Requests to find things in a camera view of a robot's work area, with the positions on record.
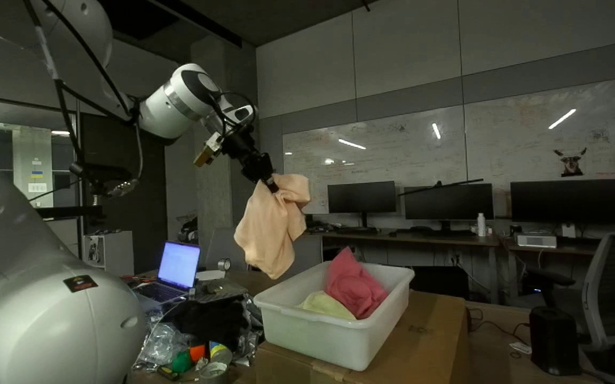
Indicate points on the right black monitor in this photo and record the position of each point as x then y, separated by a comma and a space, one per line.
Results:
583, 201

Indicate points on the peach cloth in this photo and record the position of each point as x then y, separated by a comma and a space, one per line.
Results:
272, 222

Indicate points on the middle black monitor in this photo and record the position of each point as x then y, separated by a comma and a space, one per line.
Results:
449, 203

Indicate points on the black monitor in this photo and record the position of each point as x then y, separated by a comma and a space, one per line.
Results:
583, 201
362, 199
449, 203

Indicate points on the brown cardboard box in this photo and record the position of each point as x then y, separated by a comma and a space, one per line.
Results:
428, 346

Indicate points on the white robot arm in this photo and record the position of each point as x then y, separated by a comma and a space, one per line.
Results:
61, 320

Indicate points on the light green cloth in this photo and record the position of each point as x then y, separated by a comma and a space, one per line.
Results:
325, 306

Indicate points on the open laptop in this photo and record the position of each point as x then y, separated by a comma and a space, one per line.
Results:
176, 274

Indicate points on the left black monitor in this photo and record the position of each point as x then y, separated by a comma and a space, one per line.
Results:
362, 199

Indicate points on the pink cloth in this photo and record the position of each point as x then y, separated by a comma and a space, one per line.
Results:
354, 284

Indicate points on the black cylindrical bin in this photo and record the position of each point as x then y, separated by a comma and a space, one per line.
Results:
554, 342

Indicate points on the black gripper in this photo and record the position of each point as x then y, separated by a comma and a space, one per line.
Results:
256, 162

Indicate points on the white plastic box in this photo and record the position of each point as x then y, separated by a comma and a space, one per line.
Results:
352, 343

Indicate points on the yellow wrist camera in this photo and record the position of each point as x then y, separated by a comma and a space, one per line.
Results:
210, 150

